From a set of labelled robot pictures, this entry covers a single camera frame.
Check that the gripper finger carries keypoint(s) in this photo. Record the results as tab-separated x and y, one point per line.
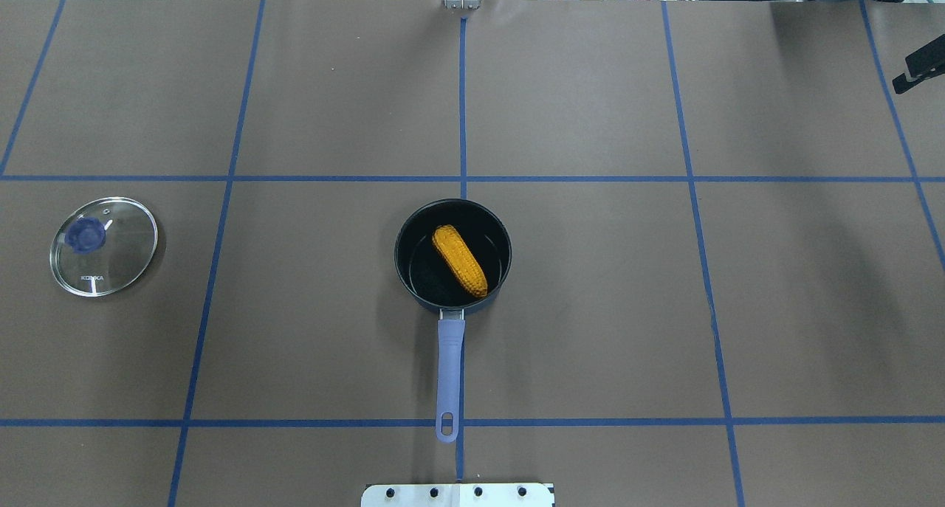
905	81

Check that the yellow corn cob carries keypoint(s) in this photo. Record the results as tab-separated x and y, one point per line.
460	260

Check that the dark blue saucepan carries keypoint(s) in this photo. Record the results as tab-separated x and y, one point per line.
426	277

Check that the glass pot lid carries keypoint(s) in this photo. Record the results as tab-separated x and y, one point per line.
103	247

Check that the brown paper table cover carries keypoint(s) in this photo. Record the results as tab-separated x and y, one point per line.
726	281

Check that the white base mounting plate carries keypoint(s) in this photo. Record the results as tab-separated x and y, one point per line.
459	494

